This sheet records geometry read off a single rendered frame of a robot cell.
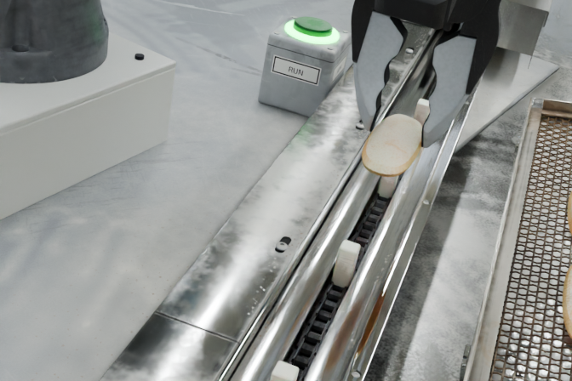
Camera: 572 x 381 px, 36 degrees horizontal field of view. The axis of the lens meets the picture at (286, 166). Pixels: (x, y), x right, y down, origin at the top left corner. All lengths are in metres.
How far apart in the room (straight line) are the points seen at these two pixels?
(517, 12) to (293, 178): 0.46
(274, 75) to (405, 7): 0.39
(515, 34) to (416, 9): 0.57
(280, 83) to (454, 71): 0.31
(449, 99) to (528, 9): 0.46
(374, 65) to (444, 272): 0.18
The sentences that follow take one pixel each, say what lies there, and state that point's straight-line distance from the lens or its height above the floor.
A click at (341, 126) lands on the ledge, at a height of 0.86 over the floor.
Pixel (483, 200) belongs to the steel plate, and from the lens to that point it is 0.82.
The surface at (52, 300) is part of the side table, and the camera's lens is 0.61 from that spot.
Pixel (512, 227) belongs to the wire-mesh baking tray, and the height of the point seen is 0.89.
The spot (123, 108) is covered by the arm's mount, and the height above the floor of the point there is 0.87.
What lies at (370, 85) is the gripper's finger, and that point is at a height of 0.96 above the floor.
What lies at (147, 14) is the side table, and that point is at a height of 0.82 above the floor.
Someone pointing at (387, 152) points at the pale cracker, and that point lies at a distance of 0.61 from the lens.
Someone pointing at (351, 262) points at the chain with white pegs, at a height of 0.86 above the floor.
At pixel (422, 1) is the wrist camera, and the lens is 0.51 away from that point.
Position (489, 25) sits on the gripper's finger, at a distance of 0.60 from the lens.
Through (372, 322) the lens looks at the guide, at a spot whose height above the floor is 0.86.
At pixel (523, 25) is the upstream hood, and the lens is 1.08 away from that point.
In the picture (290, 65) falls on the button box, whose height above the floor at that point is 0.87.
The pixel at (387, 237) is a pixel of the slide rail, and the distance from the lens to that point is 0.67.
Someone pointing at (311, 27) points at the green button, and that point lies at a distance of 0.88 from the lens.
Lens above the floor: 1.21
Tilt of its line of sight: 29 degrees down
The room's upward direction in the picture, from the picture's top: 11 degrees clockwise
